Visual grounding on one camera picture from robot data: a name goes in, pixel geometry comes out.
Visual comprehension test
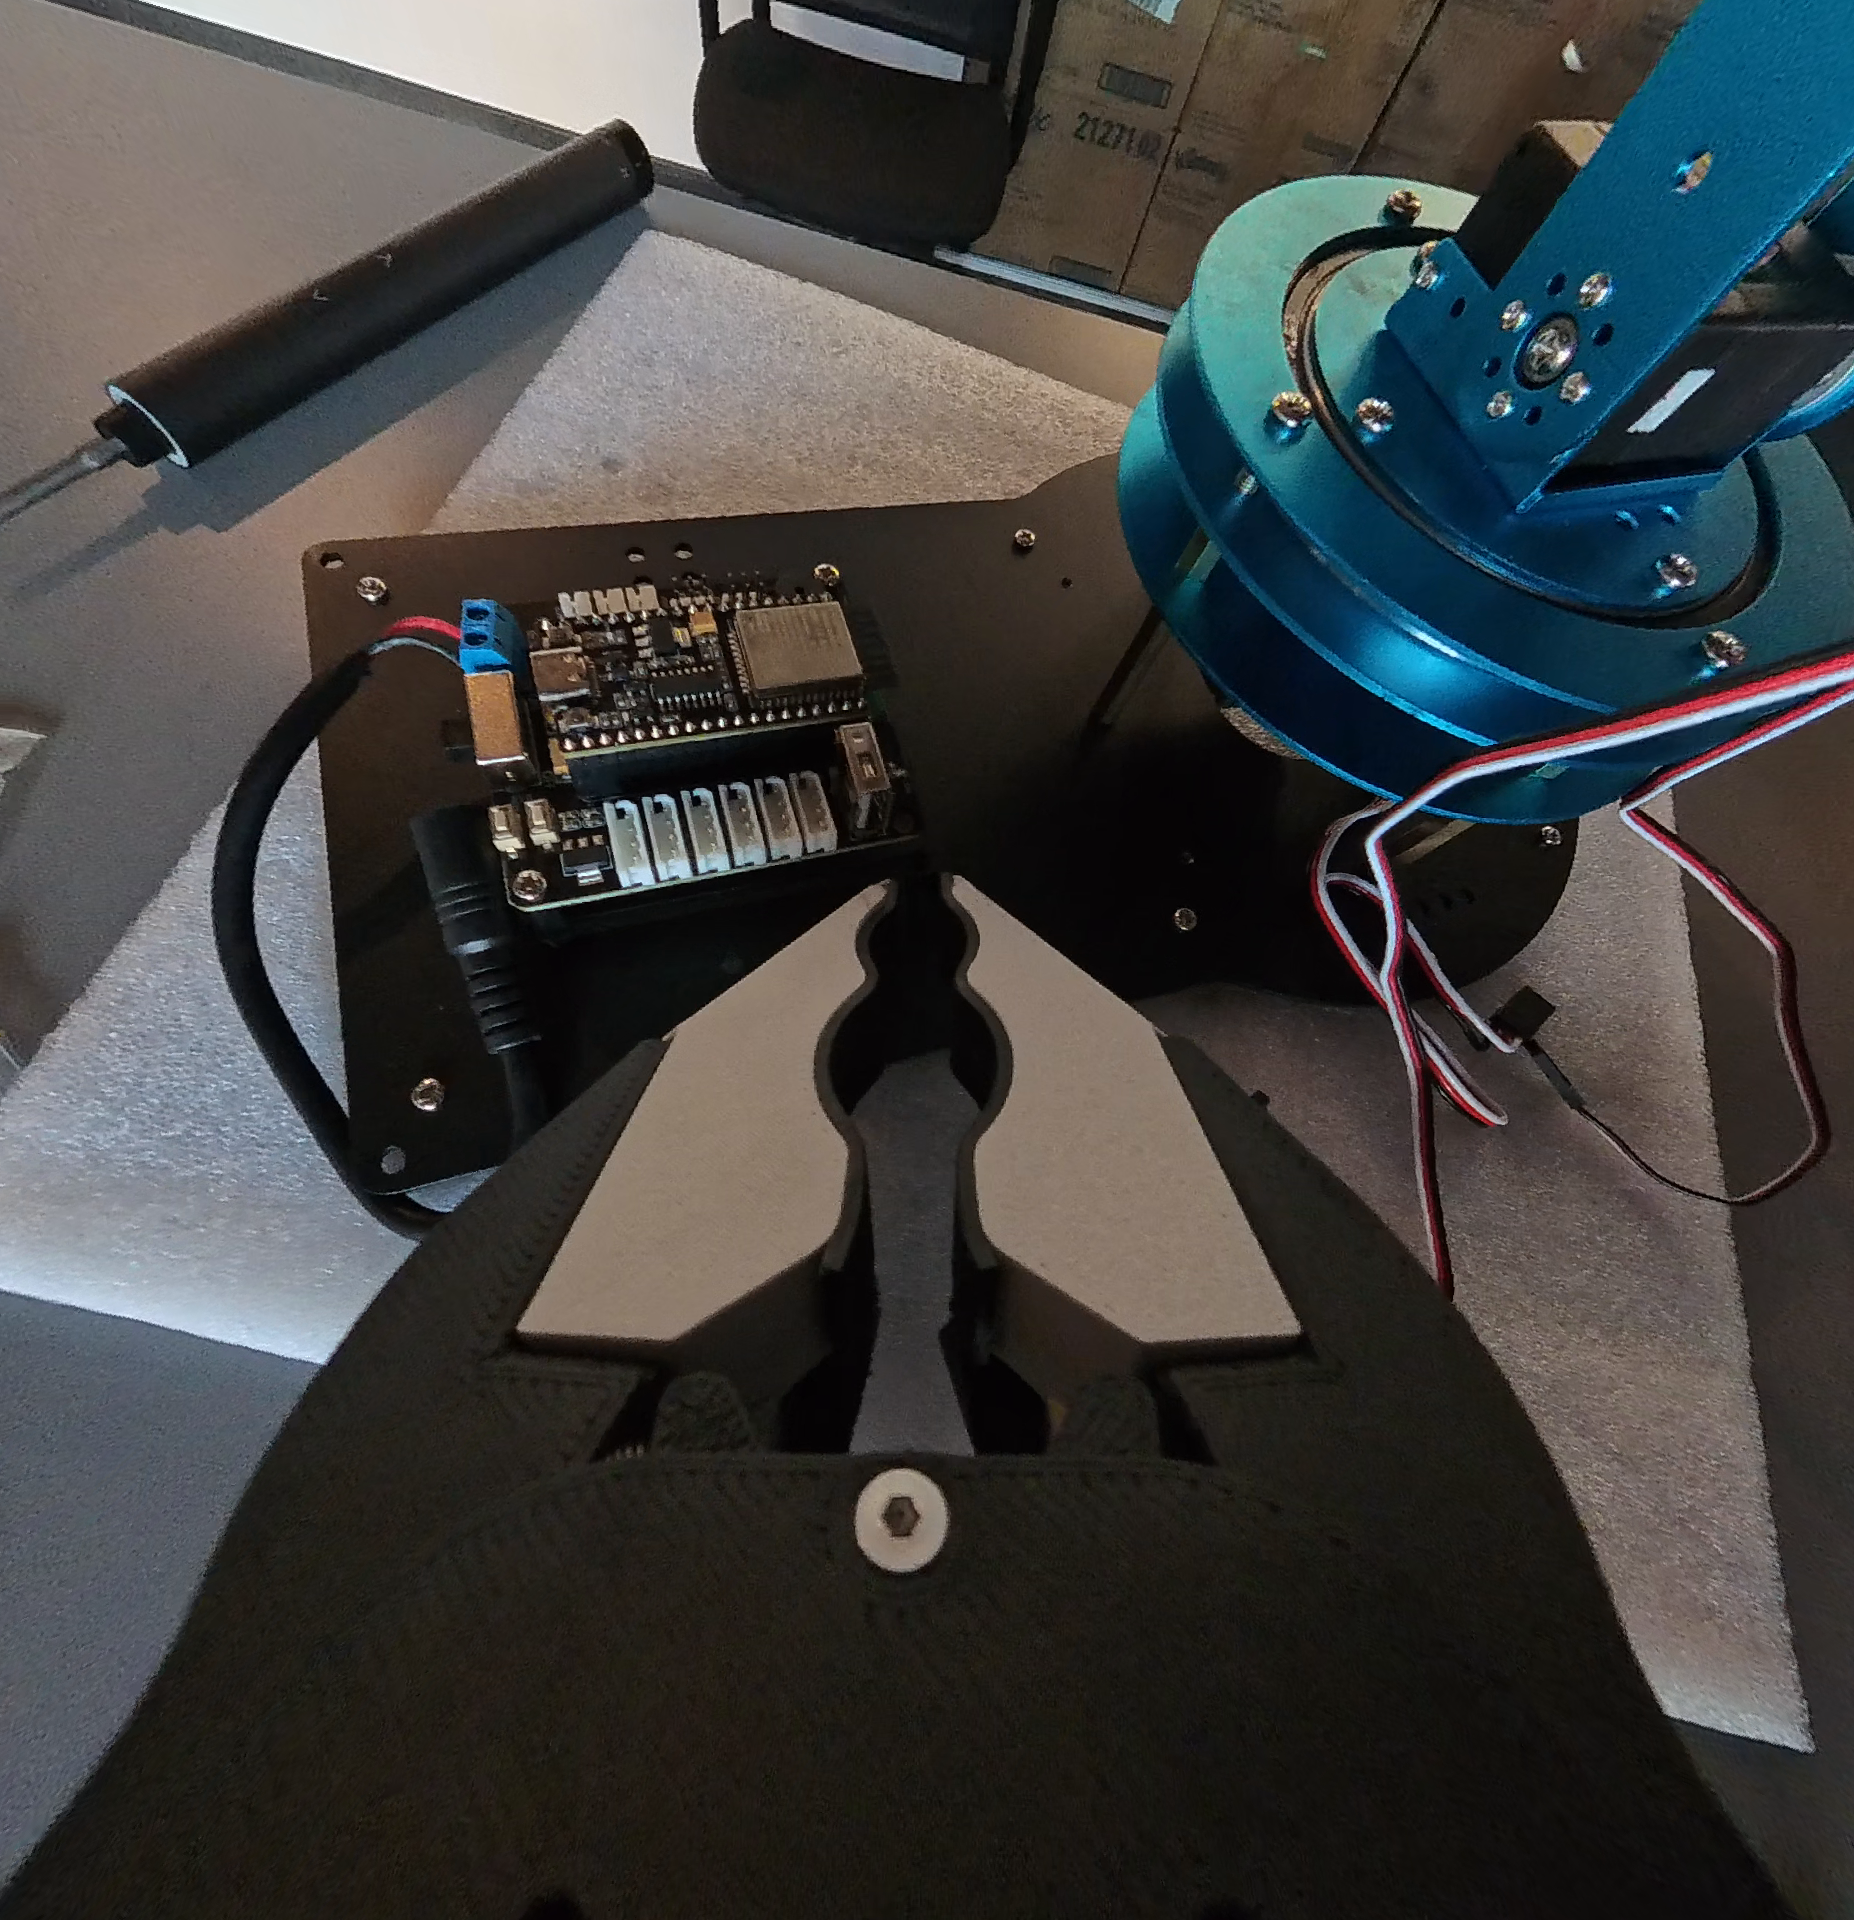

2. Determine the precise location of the blue toy robot arm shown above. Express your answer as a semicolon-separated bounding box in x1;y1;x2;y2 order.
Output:
301;0;1854;1221

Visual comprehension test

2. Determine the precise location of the white foam mat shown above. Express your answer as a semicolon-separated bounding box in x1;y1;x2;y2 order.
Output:
0;221;1821;1754

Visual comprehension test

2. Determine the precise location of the dark grey desk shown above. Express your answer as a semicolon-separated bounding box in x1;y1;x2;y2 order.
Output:
0;0;1854;1920

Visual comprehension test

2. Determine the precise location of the stack of cardboard boxes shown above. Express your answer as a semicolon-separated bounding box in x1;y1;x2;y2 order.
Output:
966;0;1709;311

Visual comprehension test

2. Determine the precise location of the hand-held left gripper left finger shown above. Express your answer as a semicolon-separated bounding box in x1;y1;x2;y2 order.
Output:
518;879;912;1412

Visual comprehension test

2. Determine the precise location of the black office chair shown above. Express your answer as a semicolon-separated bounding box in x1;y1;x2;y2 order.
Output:
686;0;1066;255

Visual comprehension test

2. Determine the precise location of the black electric screwdriver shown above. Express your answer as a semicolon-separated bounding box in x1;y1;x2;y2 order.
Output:
0;115;662;539

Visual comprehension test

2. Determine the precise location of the black power cable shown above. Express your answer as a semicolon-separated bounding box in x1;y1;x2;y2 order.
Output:
210;619;559;1242

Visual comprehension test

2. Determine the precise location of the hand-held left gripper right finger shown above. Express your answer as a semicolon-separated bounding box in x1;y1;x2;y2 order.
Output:
941;872;1311;1412

